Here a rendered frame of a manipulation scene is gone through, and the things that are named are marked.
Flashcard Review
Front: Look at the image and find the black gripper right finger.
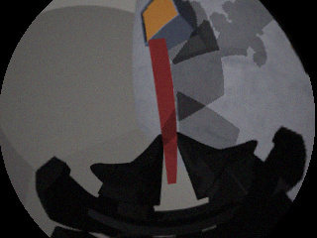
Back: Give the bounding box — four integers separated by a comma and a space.
177, 132, 258, 201

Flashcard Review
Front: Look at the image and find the red box lid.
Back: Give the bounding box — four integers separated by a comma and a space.
148, 39, 178, 183

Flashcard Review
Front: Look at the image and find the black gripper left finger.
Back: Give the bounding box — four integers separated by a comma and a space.
90, 135, 163, 206

